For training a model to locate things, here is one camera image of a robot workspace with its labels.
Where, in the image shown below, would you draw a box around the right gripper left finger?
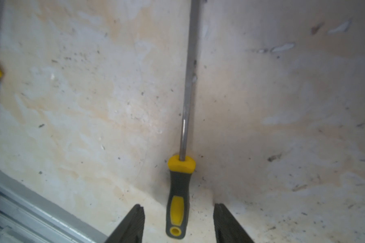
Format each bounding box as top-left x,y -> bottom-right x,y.
105,204 -> 145,243

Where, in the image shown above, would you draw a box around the aluminium front rail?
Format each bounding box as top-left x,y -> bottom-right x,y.
0,171 -> 108,243

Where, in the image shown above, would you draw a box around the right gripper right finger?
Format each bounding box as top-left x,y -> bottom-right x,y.
213,204 -> 254,243

